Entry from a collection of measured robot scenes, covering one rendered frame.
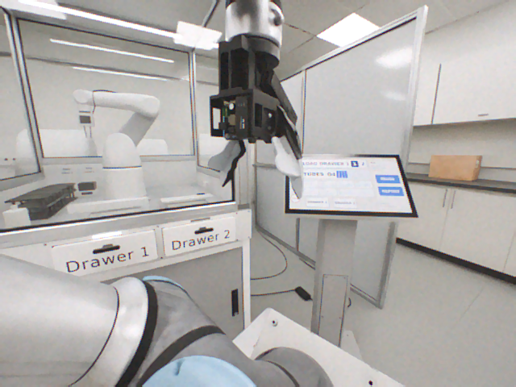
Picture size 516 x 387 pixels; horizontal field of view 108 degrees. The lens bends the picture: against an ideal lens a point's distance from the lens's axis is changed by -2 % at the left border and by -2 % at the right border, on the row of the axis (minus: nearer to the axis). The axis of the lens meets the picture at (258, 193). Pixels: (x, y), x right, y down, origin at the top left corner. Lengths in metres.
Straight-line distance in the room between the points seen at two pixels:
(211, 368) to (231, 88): 0.28
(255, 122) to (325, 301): 1.05
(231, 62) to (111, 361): 0.33
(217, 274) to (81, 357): 0.79
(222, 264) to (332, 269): 0.53
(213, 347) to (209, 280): 0.77
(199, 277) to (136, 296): 0.73
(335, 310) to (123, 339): 1.08
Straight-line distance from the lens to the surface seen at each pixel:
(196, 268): 0.95
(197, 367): 0.21
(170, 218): 0.83
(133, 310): 0.26
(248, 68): 0.28
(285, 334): 0.42
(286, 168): 0.26
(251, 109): 0.25
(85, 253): 0.86
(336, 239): 1.02
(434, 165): 3.20
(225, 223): 0.87
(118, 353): 0.26
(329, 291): 1.16
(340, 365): 0.40
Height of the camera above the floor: 1.21
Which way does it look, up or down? 12 degrees down
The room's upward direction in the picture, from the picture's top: straight up
